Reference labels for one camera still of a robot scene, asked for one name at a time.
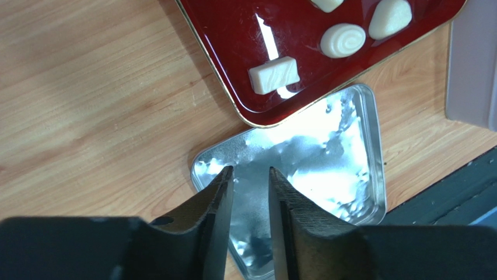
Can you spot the white oval chocolate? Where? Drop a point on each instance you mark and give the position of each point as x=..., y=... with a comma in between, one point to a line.
x=342, y=40

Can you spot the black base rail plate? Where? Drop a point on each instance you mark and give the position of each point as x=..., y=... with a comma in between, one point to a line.
x=467, y=196

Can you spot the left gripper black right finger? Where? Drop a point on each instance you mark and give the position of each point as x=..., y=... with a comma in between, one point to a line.
x=307, y=241

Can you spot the white rectangular chocolate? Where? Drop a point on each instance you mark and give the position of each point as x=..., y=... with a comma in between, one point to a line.
x=273, y=75

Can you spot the red lacquer tray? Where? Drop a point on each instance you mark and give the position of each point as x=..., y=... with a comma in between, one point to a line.
x=239, y=35

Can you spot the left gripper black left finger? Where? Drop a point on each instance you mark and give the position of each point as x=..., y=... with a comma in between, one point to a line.
x=193, y=237

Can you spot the silver tin lid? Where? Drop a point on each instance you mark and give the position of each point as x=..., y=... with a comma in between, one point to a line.
x=331, y=152

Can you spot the pink metal tin box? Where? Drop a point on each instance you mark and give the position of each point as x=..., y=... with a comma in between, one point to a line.
x=471, y=76

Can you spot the white heart chocolate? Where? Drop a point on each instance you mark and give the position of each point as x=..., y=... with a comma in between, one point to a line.
x=389, y=17
x=327, y=6

